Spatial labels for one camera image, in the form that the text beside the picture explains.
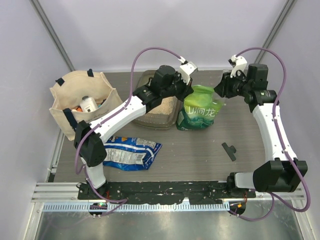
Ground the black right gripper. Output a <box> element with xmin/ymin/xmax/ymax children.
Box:
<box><xmin>214</xmin><ymin>70</ymin><xmax>252</xmax><ymax>99</ymax></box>

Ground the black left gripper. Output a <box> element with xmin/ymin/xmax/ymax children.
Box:
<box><xmin>160</xmin><ymin>70</ymin><xmax>194</xmax><ymax>102</ymax></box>

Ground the green cat litter bag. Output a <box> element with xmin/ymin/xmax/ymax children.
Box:
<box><xmin>175</xmin><ymin>85</ymin><xmax>222</xmax><ymax>131</ymax></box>

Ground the black bag clip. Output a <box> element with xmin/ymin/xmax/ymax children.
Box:
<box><xmin>221</xmin><ymin>142</ymin><xmax>237</xmax><ymax>162</ymax></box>

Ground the clear plastic scoop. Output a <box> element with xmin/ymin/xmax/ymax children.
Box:
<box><xmin>212</xmin><ymin>97</ymin><xmax>226</xmax><ymax>107</ymax></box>

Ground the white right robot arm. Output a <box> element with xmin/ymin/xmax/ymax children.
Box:
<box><xmin>214</xmin><ymin>63</ymin><xmax>308</xmax><ymax>198</ymax></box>

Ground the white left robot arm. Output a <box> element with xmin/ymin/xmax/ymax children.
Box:
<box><xmin>74</xmin><ymin>62</ymin><xmax>198</xmax><ymax>200</ymax></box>

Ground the translucent grey litter box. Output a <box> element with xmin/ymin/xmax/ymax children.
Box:
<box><xmin>133</xmin><ymin>65</ymin><xmax>181</xmax><ymax>129</ymax></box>

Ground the blue chip bag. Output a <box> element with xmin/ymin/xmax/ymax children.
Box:
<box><xmin>103</xmin><ymin>136</ymin><xmax>162</xmax><ymax>171</ymax></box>

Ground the white bottle in tote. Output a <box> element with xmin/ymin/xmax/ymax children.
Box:
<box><xmin>79</xmin><ymin>96</ymin><xmax>98</xmax><ymax>113</ymax></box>

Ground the beige canvas tote bag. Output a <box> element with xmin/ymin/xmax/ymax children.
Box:
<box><xmin>49</xmin><ymin>69</ymin><xmax>123</xmax><ymax>141</ymax></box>

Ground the orange item in tote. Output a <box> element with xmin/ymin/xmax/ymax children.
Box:
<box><xmin>72</xmin><ymin>106</ymin><xmax>83</xmax><ymax>112</ymax></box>

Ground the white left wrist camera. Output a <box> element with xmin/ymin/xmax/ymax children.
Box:
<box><xmin>178</xmin><ymin>61</ymin><xmax>198</xmax><ymax>85</ymax></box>

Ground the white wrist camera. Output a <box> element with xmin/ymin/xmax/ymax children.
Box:
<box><xmin>178</xmin><ymin>61</ymin><xmax>198</xmax><ymax>85</ymax></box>
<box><xmin>228</xmin><ymin>55</ymin><xmax>248</xmax><ymax>78</ymax></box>

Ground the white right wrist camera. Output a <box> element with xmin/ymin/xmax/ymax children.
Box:
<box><xmin>228</xmin><ymin>55</ymin><xmax>248</xmax><ymax>78</ymax></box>

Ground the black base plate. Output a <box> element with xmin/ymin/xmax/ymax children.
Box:
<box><xmin>77</xmin><ymin>179</ymin><xmax>257</xmax><ymax>206</ymax></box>

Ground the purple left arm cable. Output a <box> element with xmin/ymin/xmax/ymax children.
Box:
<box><xmin>74</xmin><ymin>46</ymin><xmax>188</xmax><ymax>217</ymax></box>

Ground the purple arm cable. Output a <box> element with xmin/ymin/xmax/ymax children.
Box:
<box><xmin>228</xmin><ymin>47</ymin><xmax>312</xmax><ymax>222</ymax></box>
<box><xmin>74</xmin><ymin>46</ymin><xmax>188</xmax><ymax>217</ymax></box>

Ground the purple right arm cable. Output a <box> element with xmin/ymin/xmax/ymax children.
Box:
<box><xmin>228</xmin><ymin>47</ymin><xmax>312</xmax><ymax>222</ymax></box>

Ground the aluminium front rail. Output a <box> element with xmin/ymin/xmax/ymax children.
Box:
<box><xmin>31</xmin><ymin>179</ymin><xmax>306</xmax><ymax>213</ymax></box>

